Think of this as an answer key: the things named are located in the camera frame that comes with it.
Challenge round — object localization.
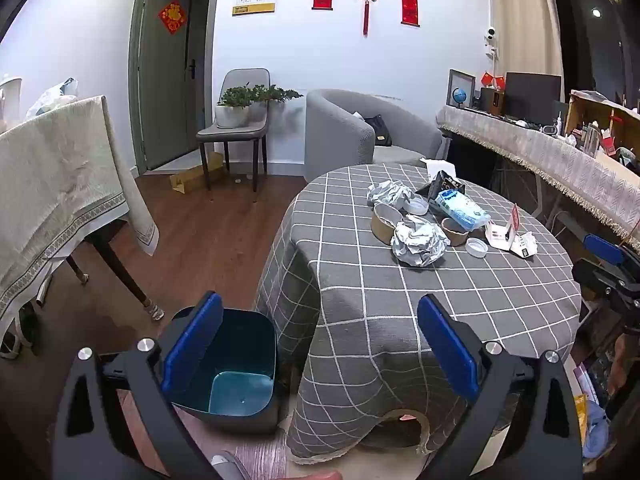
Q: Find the red diamond door decoration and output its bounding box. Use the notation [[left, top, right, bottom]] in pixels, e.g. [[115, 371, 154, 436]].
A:
[[158, 1, 190, 35]]

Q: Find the wooden speaker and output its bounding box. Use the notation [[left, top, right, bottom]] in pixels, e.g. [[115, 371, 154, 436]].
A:
[[480, 87, 506, 116]]

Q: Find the beige fringed desk cloth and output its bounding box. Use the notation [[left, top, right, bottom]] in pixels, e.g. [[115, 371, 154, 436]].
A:
[[436, 105, 640, 251]]

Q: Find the flat cardboard box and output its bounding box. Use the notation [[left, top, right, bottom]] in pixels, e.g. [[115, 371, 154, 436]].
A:
[[169, 152, 226, 193]]

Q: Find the dark blue trash bin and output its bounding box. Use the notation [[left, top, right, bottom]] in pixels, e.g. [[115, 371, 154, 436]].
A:
[[159, 305, 280, 433]]

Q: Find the white kettle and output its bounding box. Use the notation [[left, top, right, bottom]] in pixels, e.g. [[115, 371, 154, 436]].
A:
[[0, 75, 23, 133]]

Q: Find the large foil ball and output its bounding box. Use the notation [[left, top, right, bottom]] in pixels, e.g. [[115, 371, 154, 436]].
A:
[[391, 215, 451, 267]]

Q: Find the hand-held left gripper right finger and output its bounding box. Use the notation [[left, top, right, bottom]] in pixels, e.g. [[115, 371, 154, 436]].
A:
[[416, 294, 584, 480]]

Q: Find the blue tissue packet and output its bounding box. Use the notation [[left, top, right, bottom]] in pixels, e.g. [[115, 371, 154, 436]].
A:
[[431, 190, 492, 231]]

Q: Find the white tissue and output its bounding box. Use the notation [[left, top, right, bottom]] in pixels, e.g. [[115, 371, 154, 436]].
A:
[[419, 157, 457, 181]]

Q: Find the picture frame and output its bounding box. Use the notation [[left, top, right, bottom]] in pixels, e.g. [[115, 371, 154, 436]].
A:
[[446, 69, 476, 108]]

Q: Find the cream patterned tablecloth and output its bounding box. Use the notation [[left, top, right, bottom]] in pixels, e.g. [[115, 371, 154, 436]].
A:
[[0, 95, 161, 321]]

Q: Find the black snack bag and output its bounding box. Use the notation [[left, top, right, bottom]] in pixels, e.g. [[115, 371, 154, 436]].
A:
[[415, 170, 467, 200]]

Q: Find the grey dining chair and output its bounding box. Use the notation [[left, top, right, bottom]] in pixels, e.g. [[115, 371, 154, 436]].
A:
[[196, 68, 272, 193]]

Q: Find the beige curtain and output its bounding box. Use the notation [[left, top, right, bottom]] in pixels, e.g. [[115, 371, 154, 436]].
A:
[[487, 0, 563, 91]]

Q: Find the dark wooden table leg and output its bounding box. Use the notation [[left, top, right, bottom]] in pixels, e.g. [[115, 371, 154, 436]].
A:
[[65, 222, 166, 321]]

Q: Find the white plastic bag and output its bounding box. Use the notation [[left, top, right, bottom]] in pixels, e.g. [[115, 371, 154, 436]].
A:
[[26, 77, 80, 118]]

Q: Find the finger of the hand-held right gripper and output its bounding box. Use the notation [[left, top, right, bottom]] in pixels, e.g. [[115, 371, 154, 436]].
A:
[[583, 234, 627, 267], [571, 258, 640, 312]]

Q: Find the grey armchair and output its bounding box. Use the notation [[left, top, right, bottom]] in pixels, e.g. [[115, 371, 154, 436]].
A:
[[305, 89, 443, 183]]

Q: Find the small foil ball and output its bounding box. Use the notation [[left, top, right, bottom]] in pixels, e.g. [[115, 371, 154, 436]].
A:
[[367, 180, 416, 209]]

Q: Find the blue plastic bag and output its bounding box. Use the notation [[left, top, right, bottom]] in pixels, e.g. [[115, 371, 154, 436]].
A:
[[582, 400, 612, 461]]

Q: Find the grey door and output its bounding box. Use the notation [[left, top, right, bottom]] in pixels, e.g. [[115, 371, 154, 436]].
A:
[[129, 0, 223, 176]]

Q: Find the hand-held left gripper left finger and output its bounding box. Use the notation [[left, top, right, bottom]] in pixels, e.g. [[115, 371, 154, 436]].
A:
[[52, 290, 226, 480]]

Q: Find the potted plant in white pot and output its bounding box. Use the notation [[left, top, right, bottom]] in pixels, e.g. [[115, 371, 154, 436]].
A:
[[247, 84, 304, 123], [215, 86, 256, 129]]

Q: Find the open cardboard box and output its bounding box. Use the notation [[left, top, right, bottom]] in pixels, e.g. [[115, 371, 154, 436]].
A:
[[565, 89, 640, 161]]

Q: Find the black monitor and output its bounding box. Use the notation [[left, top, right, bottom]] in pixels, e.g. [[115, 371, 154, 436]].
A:
[[502, 72, 562, 121]]

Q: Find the white paper carton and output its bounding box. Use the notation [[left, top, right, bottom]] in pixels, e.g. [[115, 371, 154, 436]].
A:
[[484, 203, 538, 259]]

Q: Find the black handbag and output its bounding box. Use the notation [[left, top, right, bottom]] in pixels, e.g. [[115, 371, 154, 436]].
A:
[[364, 115, 393, 147]]

